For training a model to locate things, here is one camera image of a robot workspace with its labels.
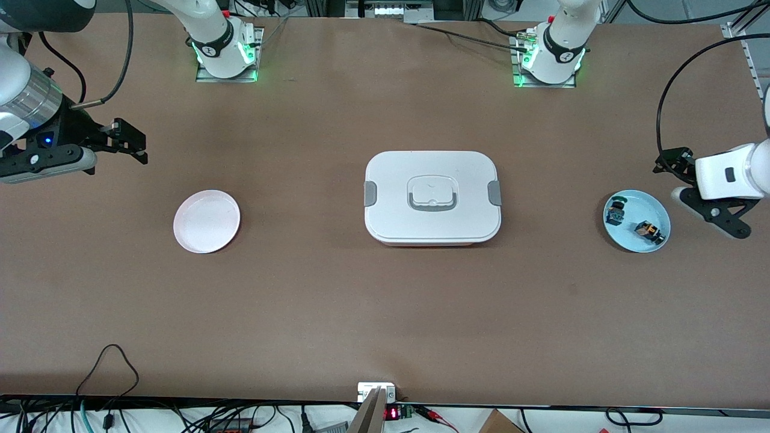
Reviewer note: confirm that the black right camera bracket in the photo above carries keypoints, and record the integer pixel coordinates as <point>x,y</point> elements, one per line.
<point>30,162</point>

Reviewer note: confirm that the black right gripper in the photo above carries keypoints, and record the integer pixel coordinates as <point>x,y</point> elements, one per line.
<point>73,128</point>

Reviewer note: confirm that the black left camera bracket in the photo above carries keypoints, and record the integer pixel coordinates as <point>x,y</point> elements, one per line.
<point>722,213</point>

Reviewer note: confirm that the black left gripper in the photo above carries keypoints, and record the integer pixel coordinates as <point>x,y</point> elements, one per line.
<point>678,163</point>

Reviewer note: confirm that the metal corner bracket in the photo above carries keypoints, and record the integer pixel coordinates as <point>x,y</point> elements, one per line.
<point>733,31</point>

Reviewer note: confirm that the red digit display module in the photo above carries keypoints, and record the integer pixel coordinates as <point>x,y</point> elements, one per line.
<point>391,413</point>

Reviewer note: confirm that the orange black switch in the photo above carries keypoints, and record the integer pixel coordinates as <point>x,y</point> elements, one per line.
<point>648,230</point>

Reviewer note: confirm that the pink round plate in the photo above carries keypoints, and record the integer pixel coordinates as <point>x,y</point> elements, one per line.
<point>204,222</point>

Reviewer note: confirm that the light blue round plate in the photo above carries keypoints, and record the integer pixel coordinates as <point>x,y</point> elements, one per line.
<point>637,207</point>

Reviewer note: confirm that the black camera bracket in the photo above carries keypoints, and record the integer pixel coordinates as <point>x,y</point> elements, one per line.
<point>722,213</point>
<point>30,162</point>

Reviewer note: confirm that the green blue switch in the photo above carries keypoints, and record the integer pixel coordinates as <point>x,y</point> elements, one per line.
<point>615,211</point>

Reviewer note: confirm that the small green circuit board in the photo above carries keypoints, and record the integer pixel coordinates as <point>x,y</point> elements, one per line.
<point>407,412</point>

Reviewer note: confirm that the red clip lead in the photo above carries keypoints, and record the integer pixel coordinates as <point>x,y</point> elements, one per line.
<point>433,415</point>

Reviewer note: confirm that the brown cardboard piece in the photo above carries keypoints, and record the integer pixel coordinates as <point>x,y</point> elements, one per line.
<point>499,424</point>

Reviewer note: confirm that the grey angled beam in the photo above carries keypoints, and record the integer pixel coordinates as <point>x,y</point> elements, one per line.
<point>367,418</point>

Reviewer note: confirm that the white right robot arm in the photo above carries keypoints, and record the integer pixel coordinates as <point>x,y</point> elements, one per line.
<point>210,36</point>

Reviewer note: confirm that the aluminium frame with white device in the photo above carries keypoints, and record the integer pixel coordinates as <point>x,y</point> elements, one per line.
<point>391,11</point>

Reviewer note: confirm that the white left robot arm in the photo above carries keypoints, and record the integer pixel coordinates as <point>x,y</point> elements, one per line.
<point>559,48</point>

